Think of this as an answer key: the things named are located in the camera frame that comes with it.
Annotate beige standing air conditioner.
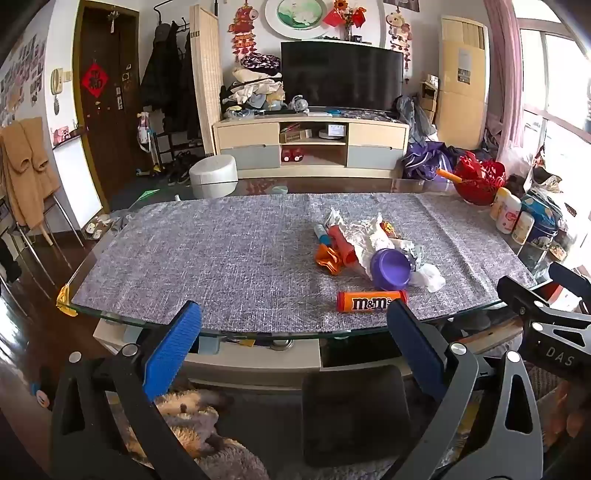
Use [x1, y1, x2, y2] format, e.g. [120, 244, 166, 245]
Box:
[436, 16, 490, 151]

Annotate window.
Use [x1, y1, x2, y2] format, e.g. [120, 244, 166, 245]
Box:
[517, 18, 591, 176]

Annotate person's right hand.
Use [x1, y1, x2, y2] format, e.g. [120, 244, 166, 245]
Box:
[545, 379, 591, 455]

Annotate red fish hanging ornament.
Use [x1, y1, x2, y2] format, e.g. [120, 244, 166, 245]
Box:
[226, 4, 259, 63]

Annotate grey jacket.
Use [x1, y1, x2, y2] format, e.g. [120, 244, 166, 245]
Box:
[397, 96, 435, 144]

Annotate blue tin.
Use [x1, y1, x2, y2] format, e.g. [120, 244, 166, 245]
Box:
[522, 189, 566, 250]

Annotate orange foil wrapper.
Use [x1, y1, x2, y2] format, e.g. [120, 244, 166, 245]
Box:
[315, 244, 347, 276]

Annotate white round stool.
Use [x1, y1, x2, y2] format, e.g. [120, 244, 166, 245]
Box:
[189, 155, 239, 198]

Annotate round wall plaque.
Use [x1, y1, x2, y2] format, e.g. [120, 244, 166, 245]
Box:
[264, 0, 338, 38]

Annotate grey table mat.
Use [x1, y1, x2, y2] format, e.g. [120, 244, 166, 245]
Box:
[71, 191, 539, 333]

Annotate dark brown door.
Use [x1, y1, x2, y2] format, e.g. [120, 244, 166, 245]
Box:
[76, 2, 153, 213]

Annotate doll hanging ornament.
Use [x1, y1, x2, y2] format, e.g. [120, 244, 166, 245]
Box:
[385, 11, 411, 70]

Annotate dark coats on rack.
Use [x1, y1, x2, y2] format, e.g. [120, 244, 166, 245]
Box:
[140, 21, 200, 139]

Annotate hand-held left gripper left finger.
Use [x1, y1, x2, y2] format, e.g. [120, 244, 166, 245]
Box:
[50, 301, 204, 480]

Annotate orange candy tube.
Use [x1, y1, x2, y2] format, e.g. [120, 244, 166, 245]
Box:
[336, 290, 409, 315]

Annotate yellow table corner guard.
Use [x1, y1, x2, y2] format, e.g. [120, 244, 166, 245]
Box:
[56, 285, 78, 317]

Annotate beige coat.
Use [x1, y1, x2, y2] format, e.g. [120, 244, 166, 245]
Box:
[0, 117, 61, 229]

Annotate furry brown grey plush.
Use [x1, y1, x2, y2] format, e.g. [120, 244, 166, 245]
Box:
[152, 390, 269, 480]

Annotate purple cloth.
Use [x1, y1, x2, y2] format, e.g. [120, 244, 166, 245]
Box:
[403, 141, 458, 181]

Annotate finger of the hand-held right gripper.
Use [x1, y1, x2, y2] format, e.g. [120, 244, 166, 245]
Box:
[549, 262, 591, 303]
[496, 275, 548, 320]

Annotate red wall decorations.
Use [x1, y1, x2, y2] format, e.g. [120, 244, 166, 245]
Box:
[323, 0, 368, 28]

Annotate wall photo collage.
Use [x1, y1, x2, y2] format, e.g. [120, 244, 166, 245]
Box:
[0, 34, 47, 125]

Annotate pink curtain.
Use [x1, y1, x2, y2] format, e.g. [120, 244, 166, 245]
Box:
[482, 0, 525, 148]

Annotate white bottle pink label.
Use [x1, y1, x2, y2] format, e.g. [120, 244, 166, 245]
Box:
[496, 194, 522, 235]

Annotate small white tissue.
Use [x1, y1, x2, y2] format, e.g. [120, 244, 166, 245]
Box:
[410, 264, 446, 294]

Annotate red basket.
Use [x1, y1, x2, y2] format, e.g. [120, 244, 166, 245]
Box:
[455, 151, 508, 206]

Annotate silver foil wrapper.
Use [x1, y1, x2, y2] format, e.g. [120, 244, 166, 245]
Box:
[399, 239, 426, 271]

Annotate pile of clothes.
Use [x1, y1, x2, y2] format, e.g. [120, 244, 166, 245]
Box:
[221, 54, 284, 121]

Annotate cardboard box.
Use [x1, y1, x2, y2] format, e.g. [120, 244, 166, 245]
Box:
[420, 75, 439, 125]

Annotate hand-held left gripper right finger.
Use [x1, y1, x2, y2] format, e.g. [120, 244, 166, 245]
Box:
[383, 300, 544, 480]

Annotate pale yellow bottle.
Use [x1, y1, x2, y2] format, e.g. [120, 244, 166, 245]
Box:
[490, 187, 512, 221]

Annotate beige television cabinet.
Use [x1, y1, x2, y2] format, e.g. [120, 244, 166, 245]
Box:
[212, 111, 411, 180]

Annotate beige folding screen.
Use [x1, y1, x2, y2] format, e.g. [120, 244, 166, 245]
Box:
[190, 4, 225, 158]

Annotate red diamond door decoration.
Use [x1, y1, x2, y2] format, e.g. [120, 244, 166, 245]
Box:
[81, 59, 112, 99]

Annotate black television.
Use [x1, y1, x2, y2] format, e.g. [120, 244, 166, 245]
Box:
[281, 41, 403, 112]

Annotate red plastic wrapper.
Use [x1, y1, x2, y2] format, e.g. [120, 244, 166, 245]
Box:
[329, 224, 358, 266]

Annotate white board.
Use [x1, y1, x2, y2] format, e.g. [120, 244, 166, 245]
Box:
[52, 136, 112, 232]

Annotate small white bottle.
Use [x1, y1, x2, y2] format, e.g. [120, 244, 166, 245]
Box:
[512, 210, 535, 245]

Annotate large white paper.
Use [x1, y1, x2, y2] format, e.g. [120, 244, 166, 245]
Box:
[324, 208, 394, 280]

